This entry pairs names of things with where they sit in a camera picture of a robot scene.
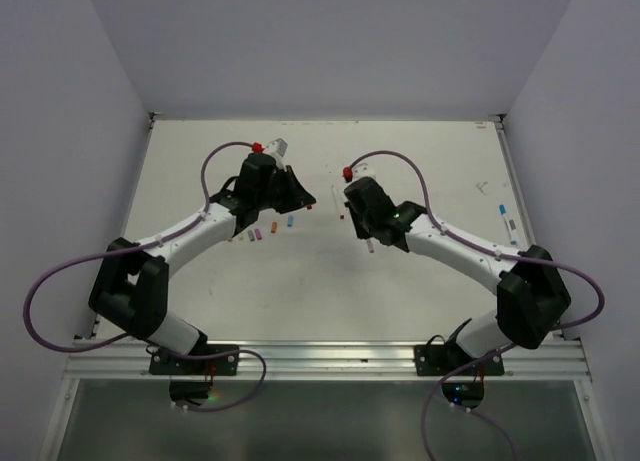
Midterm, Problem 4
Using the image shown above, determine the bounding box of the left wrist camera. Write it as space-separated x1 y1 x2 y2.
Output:
263 138 288 170

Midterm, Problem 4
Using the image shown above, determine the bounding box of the white pen blue cap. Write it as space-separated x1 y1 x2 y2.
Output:
499 204 519 246

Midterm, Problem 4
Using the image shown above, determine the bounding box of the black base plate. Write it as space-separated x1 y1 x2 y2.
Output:
149 344 240 377
413 344 505 377

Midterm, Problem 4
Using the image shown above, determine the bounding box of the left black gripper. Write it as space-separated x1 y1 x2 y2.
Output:
256 165 314 214

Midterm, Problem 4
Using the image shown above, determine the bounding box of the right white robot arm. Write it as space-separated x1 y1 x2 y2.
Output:
344 176 571 374

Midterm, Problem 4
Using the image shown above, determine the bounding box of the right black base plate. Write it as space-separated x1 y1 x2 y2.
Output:
413 344 505 377

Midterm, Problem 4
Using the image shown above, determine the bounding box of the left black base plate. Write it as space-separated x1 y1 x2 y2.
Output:
149 344 240 377

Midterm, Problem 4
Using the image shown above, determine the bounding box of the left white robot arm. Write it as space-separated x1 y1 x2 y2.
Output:
88 153 316 374

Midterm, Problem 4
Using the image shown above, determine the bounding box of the aluminium front rail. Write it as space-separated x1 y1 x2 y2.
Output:
63 340 590 381

